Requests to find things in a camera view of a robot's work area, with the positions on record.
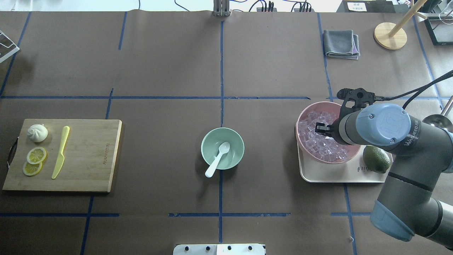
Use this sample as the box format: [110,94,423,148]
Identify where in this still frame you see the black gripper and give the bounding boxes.
[315,122,341,138]

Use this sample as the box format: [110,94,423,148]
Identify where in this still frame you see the white plastic spoon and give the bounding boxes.
[205,142,231,178]

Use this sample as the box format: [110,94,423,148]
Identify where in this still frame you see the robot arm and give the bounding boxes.
[316,103,453,250]

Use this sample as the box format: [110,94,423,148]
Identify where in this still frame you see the clear ice cubes pile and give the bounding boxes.
[297,111,351,162]

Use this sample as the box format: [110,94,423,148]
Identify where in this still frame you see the pink bowl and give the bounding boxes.
[296,101,360,163]

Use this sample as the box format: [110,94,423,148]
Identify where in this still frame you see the steel ice scoop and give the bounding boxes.
[422,96,453,133]

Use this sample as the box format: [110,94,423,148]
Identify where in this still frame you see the green bowl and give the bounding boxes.
[201,127,245,170]

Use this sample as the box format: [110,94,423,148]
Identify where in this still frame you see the cream serving tray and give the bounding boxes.
[296,122,387,183]

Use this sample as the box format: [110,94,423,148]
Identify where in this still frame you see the green lime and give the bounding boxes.
[362,145,391,174]

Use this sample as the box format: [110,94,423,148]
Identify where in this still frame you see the gray folded cloth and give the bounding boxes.
[322,30,360,60]

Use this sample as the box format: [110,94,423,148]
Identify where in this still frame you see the wooden cup tree stand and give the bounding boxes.
[373,0,428,50]

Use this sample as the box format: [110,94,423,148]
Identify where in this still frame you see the black power strip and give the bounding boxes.
[249,0,315,12]

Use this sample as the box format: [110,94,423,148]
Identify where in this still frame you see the white mounting column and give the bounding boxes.
[173,243,266,255]

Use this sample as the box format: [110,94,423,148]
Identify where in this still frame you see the bamboo cutting board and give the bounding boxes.
[2,118,122,193]

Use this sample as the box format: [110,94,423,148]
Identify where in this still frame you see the yellow plastic knife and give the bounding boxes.
[51,126,70,180]

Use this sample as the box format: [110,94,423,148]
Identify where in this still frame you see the white steamed bun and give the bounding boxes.
[27,124,48,143]

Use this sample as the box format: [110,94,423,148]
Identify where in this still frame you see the upper lemon slice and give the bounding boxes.
[27,147,47,165]

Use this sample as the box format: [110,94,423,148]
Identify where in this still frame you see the lemon slice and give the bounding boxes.
[22,162,42,176]
[27,147,47,165]

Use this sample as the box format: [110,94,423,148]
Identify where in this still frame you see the lower lemon slice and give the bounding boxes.
[22,162,42,176]

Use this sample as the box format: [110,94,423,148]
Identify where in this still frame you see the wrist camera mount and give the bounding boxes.
[337,88,376,112]

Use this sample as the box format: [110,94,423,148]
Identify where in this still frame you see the aluminium frame post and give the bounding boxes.
[213,0,231,17]

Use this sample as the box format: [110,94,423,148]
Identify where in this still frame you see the metal cutting board handle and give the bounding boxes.
[7,137,18,169]

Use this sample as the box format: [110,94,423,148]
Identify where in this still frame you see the wire cup rack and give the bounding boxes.
[0,31,20,63]

